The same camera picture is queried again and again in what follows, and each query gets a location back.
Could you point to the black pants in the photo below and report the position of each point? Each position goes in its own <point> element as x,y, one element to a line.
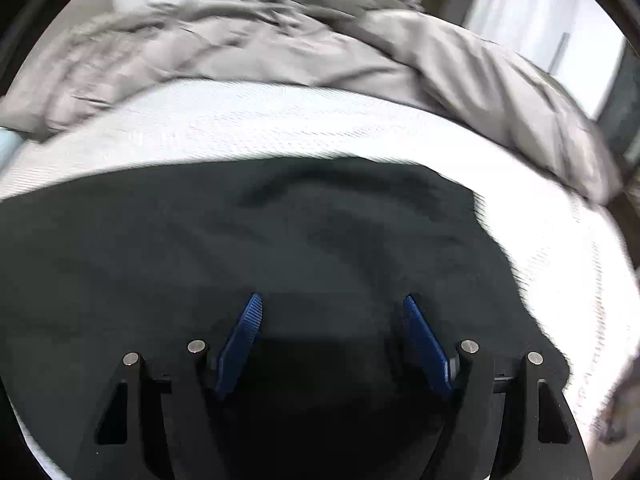
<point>250,240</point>

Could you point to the white curtain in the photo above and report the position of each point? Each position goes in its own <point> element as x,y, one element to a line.
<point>520,10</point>

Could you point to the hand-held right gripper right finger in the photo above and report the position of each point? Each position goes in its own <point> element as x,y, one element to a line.
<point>425,345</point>

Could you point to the grey quilted comforter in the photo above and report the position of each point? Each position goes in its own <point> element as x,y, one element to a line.
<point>250,45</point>

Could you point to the white honeycomb mattress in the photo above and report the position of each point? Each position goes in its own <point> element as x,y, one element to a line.
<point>300,120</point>

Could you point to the light blue pillow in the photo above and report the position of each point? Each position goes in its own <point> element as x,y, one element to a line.
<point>6,147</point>

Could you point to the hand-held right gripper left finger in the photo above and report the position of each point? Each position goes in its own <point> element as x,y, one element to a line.
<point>240,340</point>

